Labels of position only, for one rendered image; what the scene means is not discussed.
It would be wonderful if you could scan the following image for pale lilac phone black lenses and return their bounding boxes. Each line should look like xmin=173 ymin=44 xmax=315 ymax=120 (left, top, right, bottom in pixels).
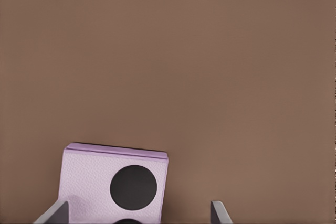
xmin=58 ymin=142 xmax=169 ymax=224

